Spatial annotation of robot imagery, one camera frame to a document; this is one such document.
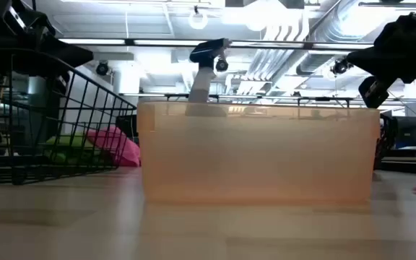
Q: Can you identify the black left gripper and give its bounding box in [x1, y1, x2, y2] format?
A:
[0, 0, 95, 70]

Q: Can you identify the green microfiber towel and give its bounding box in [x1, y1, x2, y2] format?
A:
[43, 134, 117, 167]

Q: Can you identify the black track spotlight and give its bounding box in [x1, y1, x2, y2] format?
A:
[330, 57, 354, 76]
[95, 60, 111, 77]

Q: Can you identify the black computer monitor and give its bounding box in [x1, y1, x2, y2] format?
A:
[396, 116, 416, 144]

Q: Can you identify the spray bottle with blue trigger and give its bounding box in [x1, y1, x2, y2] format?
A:
[185, 38, 233, 117]

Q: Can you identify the orange translucent plastic bin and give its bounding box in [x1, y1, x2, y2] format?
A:
[136, 100, 381, 204]

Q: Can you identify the overhead frame light bar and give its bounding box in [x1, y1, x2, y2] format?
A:
[58, 37, 375, 51]

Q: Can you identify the black frame crossbar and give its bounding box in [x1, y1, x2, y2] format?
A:
[119, 92, 416, 109]

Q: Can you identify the black wire basket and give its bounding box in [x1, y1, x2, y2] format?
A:
[0, 48, 138, 186]

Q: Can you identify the white ring ceiling lamp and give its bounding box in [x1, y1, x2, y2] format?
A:
[188, 5, 209, 30]

